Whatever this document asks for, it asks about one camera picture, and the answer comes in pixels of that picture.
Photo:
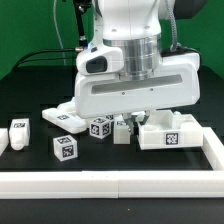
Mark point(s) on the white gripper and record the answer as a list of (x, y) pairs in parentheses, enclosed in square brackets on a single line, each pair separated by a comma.
[(174, 83)]

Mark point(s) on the white chair seat part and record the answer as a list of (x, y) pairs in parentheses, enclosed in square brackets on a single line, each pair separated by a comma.
[(165, 129)]

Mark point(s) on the white flat chair part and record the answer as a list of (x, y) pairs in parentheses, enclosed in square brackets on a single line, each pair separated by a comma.
[(72, 124)]

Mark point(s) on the white tagged cube middle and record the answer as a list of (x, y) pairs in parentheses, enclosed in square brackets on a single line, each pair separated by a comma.
[(100, 127)]

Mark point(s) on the white tagged cube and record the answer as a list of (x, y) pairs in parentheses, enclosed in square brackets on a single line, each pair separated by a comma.
[(65, 148), (100, 127)]

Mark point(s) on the white bar part upper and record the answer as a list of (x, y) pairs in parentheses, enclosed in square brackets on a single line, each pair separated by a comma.
[(68, 106)]

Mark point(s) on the white tagged cube front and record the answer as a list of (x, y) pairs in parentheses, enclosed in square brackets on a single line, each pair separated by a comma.
[(65, 148)]

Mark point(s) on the white left fence piece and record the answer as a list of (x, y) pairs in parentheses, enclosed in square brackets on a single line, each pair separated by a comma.
[(3, 139)]

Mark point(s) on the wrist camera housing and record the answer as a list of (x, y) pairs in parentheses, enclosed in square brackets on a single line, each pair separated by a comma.
[(100, 60)]

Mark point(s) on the white front fence rail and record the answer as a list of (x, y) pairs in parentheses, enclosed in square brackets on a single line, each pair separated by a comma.
[(112, 184)]

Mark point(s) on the white fence rail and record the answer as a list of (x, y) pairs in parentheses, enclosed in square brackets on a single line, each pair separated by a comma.
[(213, 149), (112, 184)]

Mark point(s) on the white right fence rail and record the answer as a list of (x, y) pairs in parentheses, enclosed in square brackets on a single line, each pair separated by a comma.
[(213, 149)]

